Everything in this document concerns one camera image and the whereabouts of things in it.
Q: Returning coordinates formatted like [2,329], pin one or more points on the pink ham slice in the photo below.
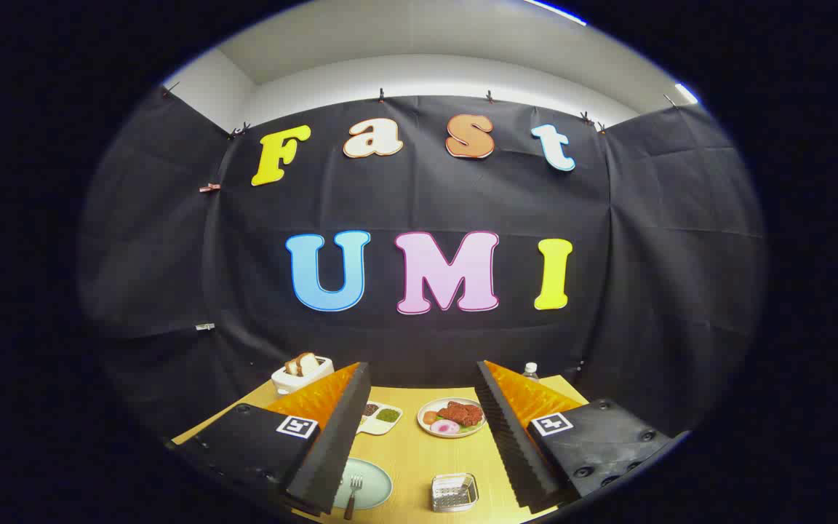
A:
[444,427]

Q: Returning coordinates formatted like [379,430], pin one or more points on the white bread slice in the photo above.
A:
[308,363]

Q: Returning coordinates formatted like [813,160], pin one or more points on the brown meat piece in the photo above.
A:
[463,413]

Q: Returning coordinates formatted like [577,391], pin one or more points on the green label bottle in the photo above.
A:
[530,372]

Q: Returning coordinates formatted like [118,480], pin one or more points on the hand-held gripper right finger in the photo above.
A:
[513,444]

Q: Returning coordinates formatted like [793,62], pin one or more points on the white toaster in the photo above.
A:
[295,383]

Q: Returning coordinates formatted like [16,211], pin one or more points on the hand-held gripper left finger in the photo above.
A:
[339,437]

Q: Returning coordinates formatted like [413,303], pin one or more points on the white divided dish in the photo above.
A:
[382,426]

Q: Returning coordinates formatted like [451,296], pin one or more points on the pile of green beans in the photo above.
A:
[388,415]

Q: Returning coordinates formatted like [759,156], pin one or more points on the brown-crust bread slice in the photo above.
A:
[292,367]

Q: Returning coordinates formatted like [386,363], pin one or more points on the white oval food plate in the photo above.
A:
[426,429]

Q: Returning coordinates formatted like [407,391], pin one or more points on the green lettuce leaf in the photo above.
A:
[471,428]

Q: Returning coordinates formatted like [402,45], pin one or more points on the orange tomato slice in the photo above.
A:
[430,418]

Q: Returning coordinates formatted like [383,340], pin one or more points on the pale green round plate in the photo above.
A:
[377,484]

